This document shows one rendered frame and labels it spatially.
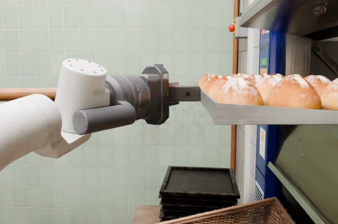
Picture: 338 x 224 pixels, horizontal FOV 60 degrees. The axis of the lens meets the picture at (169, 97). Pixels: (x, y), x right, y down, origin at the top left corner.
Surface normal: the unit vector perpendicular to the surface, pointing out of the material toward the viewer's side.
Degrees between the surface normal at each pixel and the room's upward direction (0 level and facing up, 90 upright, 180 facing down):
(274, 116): 89
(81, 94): 108
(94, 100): 112
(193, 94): 89
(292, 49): 90
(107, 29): 90
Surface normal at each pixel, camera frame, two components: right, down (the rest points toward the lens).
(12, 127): 0.87, -0.40
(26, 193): -0.06, 0.11
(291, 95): -0.68, -0.37
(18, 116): 0.71, -0.59
